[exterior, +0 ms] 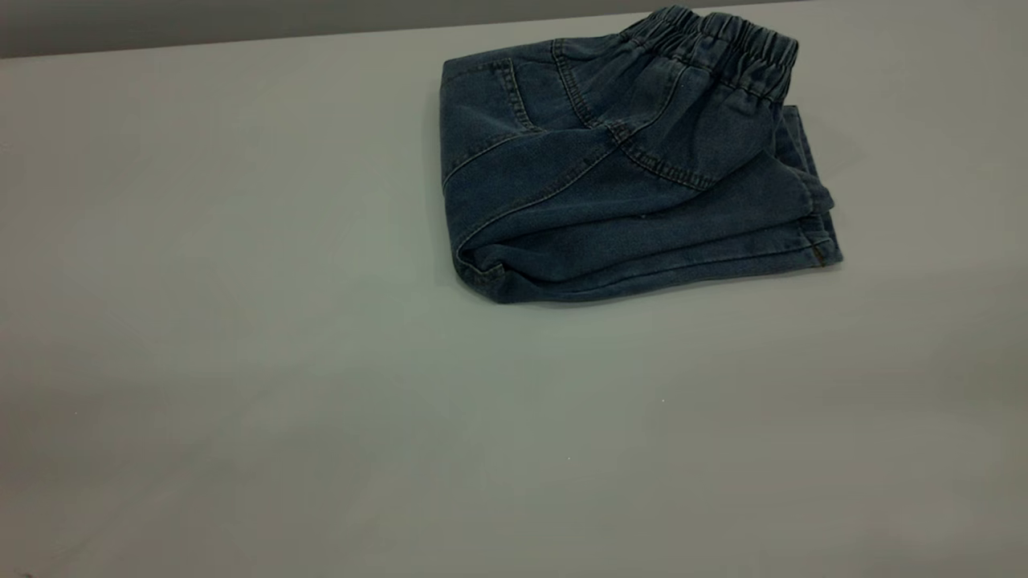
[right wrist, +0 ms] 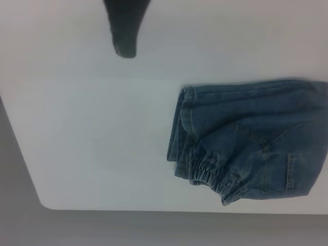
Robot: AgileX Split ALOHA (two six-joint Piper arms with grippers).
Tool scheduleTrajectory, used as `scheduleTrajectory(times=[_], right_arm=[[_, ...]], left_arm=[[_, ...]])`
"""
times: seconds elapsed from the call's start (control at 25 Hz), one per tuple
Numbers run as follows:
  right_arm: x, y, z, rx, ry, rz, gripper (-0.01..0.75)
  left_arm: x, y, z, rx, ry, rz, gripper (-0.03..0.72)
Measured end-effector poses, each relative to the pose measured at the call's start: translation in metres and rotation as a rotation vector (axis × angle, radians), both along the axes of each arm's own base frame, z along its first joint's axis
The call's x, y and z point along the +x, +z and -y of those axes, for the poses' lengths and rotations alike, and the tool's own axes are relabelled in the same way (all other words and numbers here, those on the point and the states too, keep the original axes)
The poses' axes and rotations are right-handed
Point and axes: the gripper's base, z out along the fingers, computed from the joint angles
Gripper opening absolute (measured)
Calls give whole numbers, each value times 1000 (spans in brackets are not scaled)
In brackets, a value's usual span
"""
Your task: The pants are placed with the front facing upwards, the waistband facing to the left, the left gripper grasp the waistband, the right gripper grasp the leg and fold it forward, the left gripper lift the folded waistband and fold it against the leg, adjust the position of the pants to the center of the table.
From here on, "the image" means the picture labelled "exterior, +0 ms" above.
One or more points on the blue denim shorts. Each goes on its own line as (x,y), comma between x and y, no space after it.
(610,185)

